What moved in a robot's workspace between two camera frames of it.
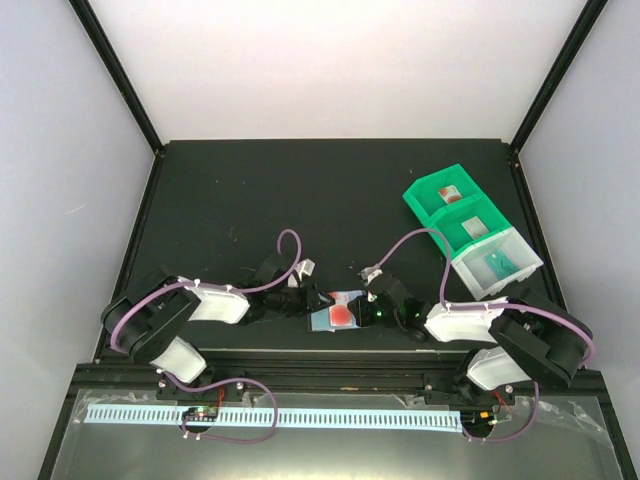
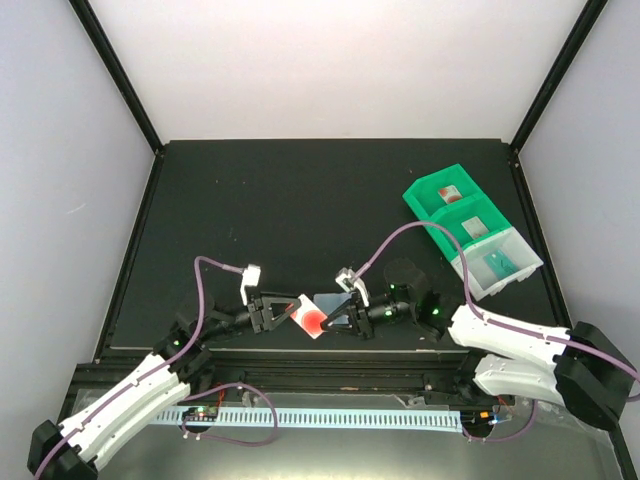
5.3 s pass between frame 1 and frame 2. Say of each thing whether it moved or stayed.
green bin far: stayed
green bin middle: stayed
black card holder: moved
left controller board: stayed
